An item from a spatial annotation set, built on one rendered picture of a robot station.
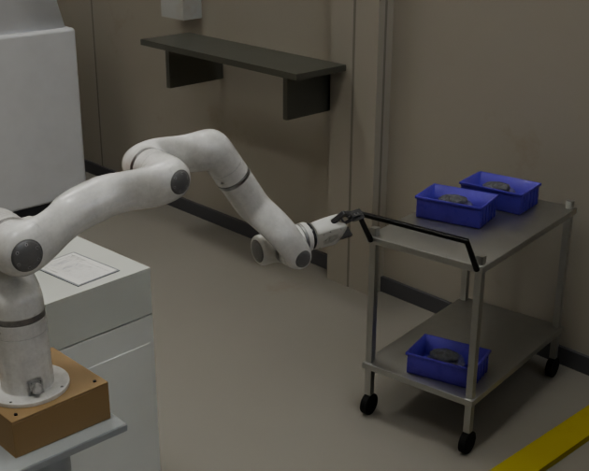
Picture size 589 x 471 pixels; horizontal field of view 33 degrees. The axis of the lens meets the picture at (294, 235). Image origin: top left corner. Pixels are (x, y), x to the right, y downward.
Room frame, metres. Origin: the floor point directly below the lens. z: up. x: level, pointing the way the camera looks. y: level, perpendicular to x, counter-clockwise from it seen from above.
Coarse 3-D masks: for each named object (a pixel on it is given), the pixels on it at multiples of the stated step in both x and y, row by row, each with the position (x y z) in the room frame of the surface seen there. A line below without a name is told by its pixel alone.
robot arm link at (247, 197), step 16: (224, 192) 2.36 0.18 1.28; (240, 192) 2.35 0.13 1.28; (256, 192) 2.38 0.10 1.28; (240, 208) 2.38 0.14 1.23; (256, 208) 2.38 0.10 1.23; (272, 208) 2.39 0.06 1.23; (256, 224) 2.37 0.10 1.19; (272, 224) 2.37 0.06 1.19; (288, 224) 2.37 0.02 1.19; (272, 240) 2.35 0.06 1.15; (288, 240) 2.36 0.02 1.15; (304, 240) 2.39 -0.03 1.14; (288, 256) 2.36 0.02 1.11; (304, 256) 2.38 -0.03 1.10
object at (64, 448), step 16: (112, 416) 2.05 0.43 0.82; (80, 432) 1.98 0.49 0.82; (96, 432) 1.98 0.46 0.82; (112, 432) 1.99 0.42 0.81; (0, 448) 1.92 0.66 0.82; (48, 448) 1.92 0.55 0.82; (64, 448) 1.92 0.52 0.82; (80, 448) 1.93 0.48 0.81; (0, 464) 1.85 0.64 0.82; (16, 464) 1.85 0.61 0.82; (32, 464) 1.85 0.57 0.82; (48, 464) 1.88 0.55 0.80; (64, 464) 2.00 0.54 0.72
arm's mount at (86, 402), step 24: (72, 360) 2.15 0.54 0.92; (72, 384) 2.04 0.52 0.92; (96, 384) 2.03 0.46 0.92; (0, 408) 1.93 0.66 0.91; (24, 408) 1.93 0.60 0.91; (48, 408) 1.94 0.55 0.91; (72, 408) 1.98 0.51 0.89; (96, 408) 2.02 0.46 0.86; (0, 432) 1.92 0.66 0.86; (24, 432) 1.89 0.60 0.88; (48, 432) 1.93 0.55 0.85; (72, 432) 1.97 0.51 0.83
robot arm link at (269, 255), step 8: (296, 224) 2.51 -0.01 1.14; (256, 240) 2.44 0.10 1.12; (264, 240) 2.42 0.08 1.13; (256, 248) 2.43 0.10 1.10; (264, 248) 2.41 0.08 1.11; (272, 248) 2.42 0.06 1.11; (256, 256) 2.44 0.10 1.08; (264, 256) 2.41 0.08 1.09; (272, 256) 2.41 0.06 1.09; (264, 264) 2.42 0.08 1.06
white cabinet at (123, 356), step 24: (96, 336) 2.48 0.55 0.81; (120, 336) 2.54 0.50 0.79; (144, 336) 2.60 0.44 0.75; (96, 360) 2.47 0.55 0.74; (120, 360) 2.53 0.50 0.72; (144, 360) 2.59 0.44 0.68; (120, 384) 2.52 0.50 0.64; (144, 384) 2.59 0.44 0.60; (120, 408) 2.52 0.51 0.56; (144, 408) 2.58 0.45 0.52; (144, 432) 2.58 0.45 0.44; (72, 456) 2.39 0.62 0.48; (96, 456) 2.45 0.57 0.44; (120, 456) 2.51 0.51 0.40; (144, 456) 2.58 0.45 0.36
